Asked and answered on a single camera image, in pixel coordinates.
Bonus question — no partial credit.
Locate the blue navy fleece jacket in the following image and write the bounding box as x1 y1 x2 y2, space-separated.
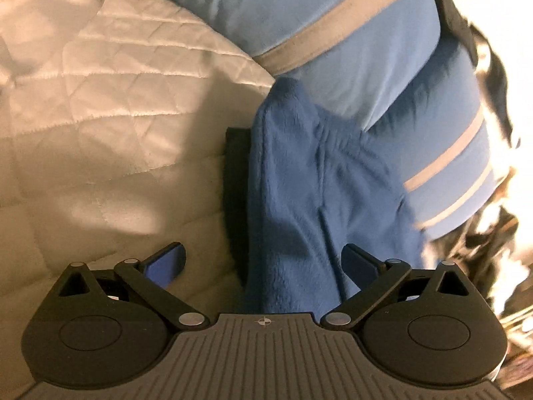
223 78 425 317

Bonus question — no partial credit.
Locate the right blue striped pillow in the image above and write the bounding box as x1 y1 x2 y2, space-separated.
369 37 495 239

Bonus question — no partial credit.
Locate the blue striped pillow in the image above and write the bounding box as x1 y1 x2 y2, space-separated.
172 0 441 128
369 37 495 239

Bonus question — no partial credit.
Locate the grey quilted bedspread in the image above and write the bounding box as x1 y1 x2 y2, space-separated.
1 0 273 399

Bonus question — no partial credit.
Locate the left blue striped pillow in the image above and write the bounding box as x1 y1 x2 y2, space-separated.
172 0 441 128

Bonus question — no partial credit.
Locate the black garment behind pillows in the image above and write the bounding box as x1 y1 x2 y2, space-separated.
434 0 479 67

